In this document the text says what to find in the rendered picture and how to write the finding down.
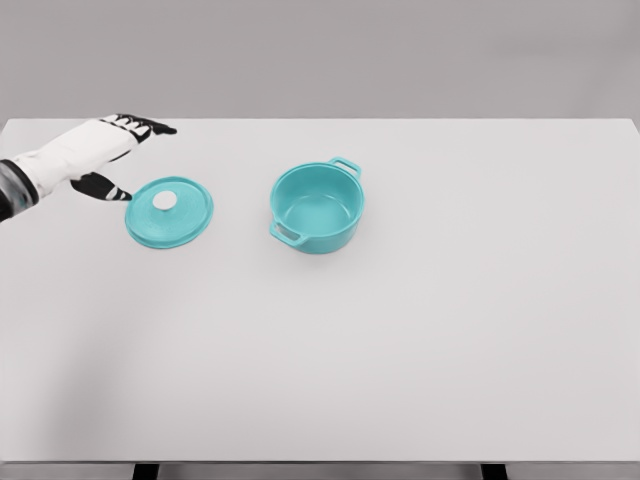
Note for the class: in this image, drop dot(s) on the teal pot lid white knob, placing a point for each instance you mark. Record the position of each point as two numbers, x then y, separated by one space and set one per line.
169 212

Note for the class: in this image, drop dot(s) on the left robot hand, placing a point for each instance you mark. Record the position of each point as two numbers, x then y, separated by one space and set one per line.
95 142

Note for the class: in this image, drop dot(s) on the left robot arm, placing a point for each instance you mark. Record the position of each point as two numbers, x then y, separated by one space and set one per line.
27 175

